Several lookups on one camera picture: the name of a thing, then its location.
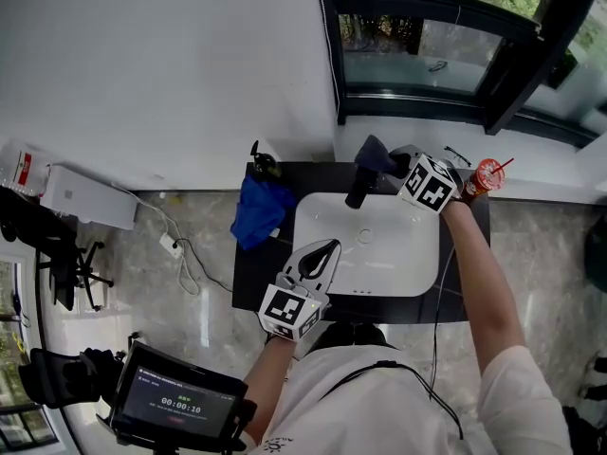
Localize dark grey rag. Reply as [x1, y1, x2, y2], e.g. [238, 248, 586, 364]
[354, 134, 400, 175]

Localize white sink basin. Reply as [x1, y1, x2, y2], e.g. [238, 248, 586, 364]
[291, 191, 442, 300]

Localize red drink cup with straw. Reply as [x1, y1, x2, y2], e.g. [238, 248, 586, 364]
[462, 156, 516, 204]

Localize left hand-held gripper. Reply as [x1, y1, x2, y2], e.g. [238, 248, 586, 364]
[258, 238, 343, 343]

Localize dark vanity cabinet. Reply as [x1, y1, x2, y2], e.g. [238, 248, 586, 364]
[231, 160, 492, 326]

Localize person's right forearm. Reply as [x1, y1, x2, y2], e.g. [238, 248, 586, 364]
[440, 199, 528, 374]

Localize person's black trousers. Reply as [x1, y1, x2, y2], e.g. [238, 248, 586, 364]
[303, 320, 397, 357]

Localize person's left forearm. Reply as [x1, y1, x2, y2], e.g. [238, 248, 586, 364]
[241, 337, 305, 446]

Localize black mesh chair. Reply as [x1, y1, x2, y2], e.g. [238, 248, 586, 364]
[18, 346, 127, 410]

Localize black chest strap cable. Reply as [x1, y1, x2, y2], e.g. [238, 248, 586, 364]
[318, 358, 465, 441]

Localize black eyeglasses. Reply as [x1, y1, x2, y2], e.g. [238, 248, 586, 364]
[443, 145, 473, 170]

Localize crumpled blue fabric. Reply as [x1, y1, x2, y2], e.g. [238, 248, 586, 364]
[230, 174, 298, 252]

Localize black faucet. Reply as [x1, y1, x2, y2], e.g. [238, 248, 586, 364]
[344, 161, 383, 210]

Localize clear bag with red label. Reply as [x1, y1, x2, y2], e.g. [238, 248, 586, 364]
[0, 138, 54, 196]

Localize black floor cable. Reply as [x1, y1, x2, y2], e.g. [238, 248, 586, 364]
[174, 237, 235, 294]

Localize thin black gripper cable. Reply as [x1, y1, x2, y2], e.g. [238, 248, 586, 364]
[428, 246, 458, 403]

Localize black monitor screen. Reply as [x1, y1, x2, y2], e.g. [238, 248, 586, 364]
[109, 340, 258, 452]

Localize white power strip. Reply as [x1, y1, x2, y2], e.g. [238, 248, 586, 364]
[158, 231, 186, 260]

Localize black window frame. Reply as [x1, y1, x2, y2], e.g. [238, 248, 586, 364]
[315, 0, 607, 149]

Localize green soap pump bottle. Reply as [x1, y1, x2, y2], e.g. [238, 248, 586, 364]
[248, 139, 284, 180]

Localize person's white shirt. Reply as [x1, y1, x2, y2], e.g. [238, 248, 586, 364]
[246, 343, 573, 455]

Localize white floor cable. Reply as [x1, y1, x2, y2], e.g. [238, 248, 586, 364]
[110, 182, 202, 298]

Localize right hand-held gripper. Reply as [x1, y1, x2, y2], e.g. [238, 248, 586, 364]
[387, 144, 465, 215]

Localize white box appliance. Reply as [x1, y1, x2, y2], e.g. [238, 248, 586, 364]
[40, 163, 140, 232]

